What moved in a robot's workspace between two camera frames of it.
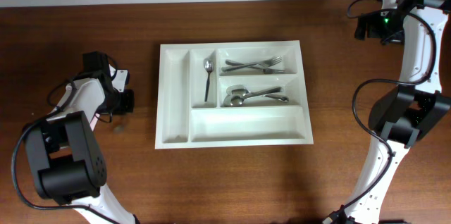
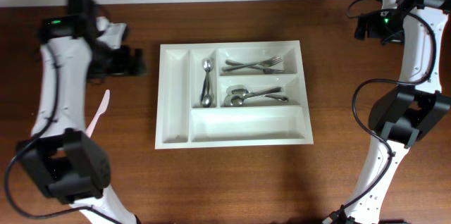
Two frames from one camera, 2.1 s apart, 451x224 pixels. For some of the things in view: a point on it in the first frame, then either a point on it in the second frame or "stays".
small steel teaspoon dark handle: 118,129 to 206,99
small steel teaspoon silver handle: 208,66 stays
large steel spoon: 235,100 stays
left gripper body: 119,103 to 119,62
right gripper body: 389,27 stays
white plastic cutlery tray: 232,94 stays
